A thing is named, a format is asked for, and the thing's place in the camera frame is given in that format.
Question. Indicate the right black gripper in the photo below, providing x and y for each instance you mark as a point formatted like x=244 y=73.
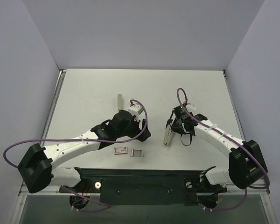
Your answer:
x=175 y=123

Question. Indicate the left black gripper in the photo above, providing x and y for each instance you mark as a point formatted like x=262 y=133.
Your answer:
x=141 y=130

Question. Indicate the beige stapler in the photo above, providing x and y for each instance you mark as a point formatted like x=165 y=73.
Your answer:
x=119 y=102

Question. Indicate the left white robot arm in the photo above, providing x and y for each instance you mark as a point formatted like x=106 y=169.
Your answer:
x=40 y=166

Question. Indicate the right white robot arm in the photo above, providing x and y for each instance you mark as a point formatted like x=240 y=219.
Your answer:
x=246 y=162

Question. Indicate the red white staple box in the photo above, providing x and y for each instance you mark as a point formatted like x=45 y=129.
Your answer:
x=120 y=150

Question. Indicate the open staple box tray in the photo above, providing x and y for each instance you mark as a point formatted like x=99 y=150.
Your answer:
x=137 y=153

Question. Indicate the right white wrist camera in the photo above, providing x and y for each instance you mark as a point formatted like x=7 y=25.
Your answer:
x=190 y=107

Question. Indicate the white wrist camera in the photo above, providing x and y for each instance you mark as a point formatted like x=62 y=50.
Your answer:
x=136 y=110
x=190 y=107

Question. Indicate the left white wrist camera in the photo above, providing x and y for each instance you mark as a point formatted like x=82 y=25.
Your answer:
x=136 y=110

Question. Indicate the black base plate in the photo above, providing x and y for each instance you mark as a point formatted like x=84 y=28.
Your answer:
x=147 y=187

